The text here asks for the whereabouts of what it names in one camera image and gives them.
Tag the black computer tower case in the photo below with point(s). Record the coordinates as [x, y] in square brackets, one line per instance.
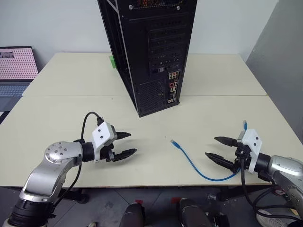
[142, 47]

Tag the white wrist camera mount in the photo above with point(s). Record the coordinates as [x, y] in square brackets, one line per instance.
[253, 142]
[101, 134]

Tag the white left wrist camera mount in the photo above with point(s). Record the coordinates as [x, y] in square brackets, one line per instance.
[101, 134]

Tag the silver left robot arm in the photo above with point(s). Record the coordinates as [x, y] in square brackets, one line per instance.
[54, 153]

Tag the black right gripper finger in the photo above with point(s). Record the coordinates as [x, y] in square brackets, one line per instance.
[220, 159]
[227, 141]

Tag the white shoe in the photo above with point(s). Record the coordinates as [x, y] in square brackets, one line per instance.
[272, 221]

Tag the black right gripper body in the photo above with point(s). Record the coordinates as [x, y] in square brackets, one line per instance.
[242, 157]

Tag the laptop with pink screen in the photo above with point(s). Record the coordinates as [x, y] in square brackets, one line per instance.
[14, 63]

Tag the black table base foot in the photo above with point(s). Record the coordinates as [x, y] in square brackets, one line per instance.
[75, 195]

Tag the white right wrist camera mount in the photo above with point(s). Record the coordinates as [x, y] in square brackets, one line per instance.
[253, 142]

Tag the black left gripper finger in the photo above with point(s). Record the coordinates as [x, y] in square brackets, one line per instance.
[125, 154]
[123, 135]

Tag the dark rounded shape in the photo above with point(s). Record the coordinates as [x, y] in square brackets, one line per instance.
[191, 214]
[131, 216]

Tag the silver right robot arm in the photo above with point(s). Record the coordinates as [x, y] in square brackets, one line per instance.
[284, 165]

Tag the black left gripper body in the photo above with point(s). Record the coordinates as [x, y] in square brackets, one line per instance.
[107, 154]

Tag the green plastic object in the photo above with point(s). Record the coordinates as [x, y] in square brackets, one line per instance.
[113, 62]

